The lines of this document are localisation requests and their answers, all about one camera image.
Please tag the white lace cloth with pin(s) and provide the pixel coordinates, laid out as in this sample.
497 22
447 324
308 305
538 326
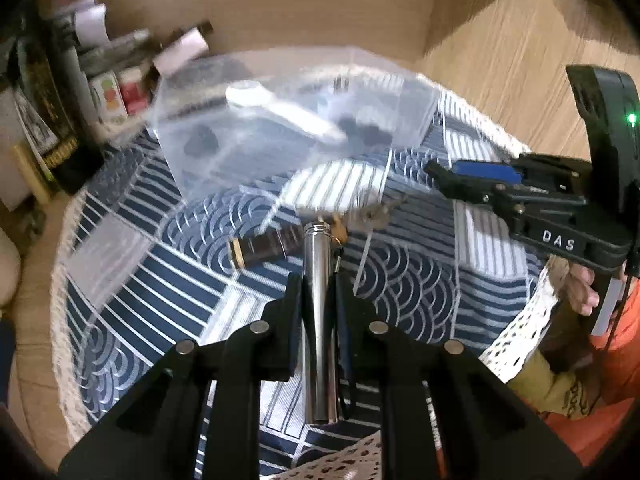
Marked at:
515 320

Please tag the wooden cabinet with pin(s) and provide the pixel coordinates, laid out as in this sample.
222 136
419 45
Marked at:
350 5

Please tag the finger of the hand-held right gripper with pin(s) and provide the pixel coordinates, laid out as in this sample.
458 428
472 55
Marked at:
487 170
470 190

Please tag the red carton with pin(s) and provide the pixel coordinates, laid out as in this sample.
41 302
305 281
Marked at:
134 91

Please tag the blue patterned tablecloth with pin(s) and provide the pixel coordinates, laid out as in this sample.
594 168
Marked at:
165 270

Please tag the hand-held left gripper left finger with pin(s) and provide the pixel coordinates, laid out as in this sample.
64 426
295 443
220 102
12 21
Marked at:
292 320

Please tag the clear plastic zip bag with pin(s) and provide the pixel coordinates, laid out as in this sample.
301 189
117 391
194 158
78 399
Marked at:
280 160

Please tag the white fruit print carton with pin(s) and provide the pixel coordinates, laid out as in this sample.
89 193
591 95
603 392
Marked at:
107 100

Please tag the bunch of keys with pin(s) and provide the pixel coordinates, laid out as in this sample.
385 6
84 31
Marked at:
372 216

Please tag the silver metal tube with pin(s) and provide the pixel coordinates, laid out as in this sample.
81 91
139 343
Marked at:
320 310

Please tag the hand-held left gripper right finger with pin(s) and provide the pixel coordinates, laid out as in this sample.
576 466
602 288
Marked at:
344 321

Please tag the person's right hand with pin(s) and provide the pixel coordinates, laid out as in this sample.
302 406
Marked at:
582 287

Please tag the white plastic spoon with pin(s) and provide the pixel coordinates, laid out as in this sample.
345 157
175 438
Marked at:
280 110

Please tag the person's right forearm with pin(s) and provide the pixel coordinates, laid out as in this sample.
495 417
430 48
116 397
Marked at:
552 385

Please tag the person's orange clothing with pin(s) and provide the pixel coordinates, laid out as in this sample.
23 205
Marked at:
615 410

